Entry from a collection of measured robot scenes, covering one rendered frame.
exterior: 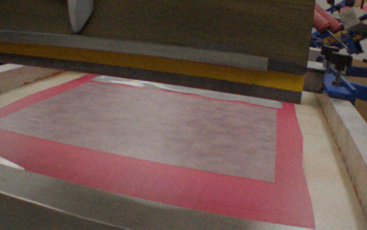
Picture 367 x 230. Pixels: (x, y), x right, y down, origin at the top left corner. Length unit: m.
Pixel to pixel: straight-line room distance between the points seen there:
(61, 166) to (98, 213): 0.15
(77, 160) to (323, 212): 0.23
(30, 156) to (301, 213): 0.26
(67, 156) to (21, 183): 0.14
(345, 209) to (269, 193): 0.07
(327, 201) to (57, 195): 0.24
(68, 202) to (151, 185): 0.12
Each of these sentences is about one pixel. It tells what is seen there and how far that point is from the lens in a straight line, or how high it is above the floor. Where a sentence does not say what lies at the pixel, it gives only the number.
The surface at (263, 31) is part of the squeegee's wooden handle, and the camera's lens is 0.30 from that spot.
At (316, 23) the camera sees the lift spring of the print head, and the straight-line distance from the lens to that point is 1.37.
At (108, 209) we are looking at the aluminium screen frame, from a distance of 0.24.
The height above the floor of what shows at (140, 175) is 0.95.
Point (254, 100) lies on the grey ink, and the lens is 0.70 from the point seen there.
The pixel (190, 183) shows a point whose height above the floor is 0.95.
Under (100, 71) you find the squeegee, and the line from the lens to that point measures 0.35.
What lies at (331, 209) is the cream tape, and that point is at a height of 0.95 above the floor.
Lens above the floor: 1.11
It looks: 16 degrees down
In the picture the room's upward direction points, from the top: 6 degrees clockwise
